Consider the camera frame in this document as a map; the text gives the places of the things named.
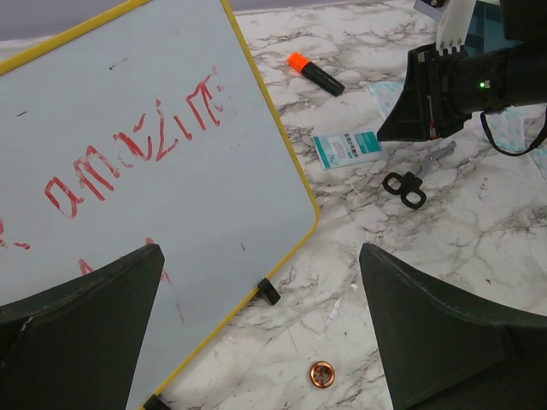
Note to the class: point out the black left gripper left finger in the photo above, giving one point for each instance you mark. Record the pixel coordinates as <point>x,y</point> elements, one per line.
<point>76,345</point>

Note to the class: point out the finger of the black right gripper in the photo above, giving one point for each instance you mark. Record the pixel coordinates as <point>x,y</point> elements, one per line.
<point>409,119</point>

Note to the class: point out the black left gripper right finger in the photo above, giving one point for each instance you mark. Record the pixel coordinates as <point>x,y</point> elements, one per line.
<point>442,347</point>

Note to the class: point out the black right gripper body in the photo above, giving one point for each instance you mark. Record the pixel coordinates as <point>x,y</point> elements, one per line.
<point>447,89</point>

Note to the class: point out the white dressing packet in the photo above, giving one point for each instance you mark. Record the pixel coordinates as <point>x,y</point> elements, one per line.
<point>385,95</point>

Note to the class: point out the small clear teal packet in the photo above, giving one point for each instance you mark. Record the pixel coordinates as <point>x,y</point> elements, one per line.
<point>507,130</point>

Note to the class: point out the teal wipe packet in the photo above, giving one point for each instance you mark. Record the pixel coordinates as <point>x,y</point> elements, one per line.
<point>348,149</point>

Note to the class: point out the blue divided tray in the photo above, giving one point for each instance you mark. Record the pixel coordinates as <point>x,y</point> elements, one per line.
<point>486,30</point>

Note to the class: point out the copper coin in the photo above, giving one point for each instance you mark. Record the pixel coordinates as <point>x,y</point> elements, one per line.
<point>322,374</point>

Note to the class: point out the orange black highlighter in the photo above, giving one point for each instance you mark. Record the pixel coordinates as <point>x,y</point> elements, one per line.
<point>315,74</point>

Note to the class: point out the black whiteboard clip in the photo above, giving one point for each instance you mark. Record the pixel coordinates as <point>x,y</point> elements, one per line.
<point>268,292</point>

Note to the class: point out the yellow framed whiteboard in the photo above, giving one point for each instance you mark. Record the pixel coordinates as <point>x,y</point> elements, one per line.
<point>149,124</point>

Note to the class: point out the black handled scissors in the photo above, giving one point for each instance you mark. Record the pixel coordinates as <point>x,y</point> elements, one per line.
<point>408,186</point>

